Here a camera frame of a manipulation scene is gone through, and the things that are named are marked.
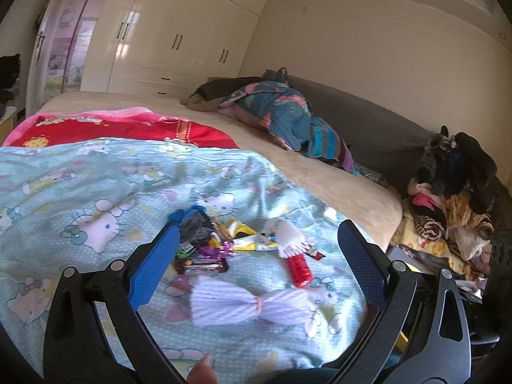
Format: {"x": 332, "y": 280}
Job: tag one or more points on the grey storage box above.
{"x": 400, "y": 254}

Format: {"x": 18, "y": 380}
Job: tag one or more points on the small drawer cabinet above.
{"x": 7, "y": 122}

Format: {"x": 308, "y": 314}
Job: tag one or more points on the grey headboard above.
{"x": 360, "y": 116}

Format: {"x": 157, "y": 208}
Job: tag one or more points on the door with pink cartoon poster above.
{"x": 64, "y": 40}

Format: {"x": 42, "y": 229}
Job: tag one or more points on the small white foam net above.
{"x": 290, "y": 238}

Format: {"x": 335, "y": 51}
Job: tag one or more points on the red pink blanket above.
{"x": 120, "y": 128}

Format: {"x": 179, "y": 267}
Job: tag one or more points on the red cylindrical container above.
{"x": 298, "y": 270}

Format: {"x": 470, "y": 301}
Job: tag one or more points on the cream glossy wardrobe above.
{"x": 160, "y": 28}

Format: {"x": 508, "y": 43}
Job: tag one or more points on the yellow knit garment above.
{"x": 460, "y": 210}

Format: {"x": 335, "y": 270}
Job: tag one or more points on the red snack wrapper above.
{"x": 316, "y": 252}

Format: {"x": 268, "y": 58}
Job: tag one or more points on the tiger striped cloth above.
{"x": 430, "y": 228}

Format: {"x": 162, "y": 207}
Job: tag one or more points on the white fluffy garment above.
{"x": 472, "y": 244}

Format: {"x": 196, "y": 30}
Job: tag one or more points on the large white foam net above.
{"x": 224, "y": 300}

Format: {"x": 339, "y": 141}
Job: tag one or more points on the gold foil wrapper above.
{"x": 236, "y": 228}

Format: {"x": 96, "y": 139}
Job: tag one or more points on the maroon biscuit wrapper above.
{"x": 200, "y": 266}

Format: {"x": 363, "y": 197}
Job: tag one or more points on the brown cloth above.
{"x": 208, "y": 92}

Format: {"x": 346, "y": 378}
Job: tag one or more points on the blue wrapper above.
{"x": 188, "y": 214}

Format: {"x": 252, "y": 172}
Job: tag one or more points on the purple shiny wrapper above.
{"x": 216, "y": 250}

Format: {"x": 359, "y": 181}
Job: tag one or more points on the striped colourful cloth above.
{"x": 328, "y": 140}

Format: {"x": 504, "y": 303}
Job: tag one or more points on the teal floral quilt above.
{"x": 276, "y": 108}

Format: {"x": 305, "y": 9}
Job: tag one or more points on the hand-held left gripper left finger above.
{"x": 156, "y": 264}

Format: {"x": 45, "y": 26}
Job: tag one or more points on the pink cloth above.
{"x": 424, "y": 200}

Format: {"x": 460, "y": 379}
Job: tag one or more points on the black clothes pile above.
{"x": 8, "y": 72}

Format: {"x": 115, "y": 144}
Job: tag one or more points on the grey patterned cloth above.
{"x": 368, "y": 172}

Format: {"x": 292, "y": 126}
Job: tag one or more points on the light blue cartoon cat blanket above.
{"x": 100, "y": 176}

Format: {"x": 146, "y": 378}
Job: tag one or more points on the white yellow wrapper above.
{"x": 256, "y": 243}

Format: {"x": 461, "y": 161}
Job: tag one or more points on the bed with beige cover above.
{"x": 320, "y": 176}

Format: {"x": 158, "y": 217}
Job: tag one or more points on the black fuzzy garment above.
{"x": 468, "y": 160}

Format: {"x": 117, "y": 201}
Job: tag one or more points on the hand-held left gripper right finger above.
{"x": 360, "y": 260}

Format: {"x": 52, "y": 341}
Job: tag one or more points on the person's left hand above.
{"x": 200, "y": 372}

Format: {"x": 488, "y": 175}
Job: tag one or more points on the black wrapper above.
{"x": 198, "y": 228}

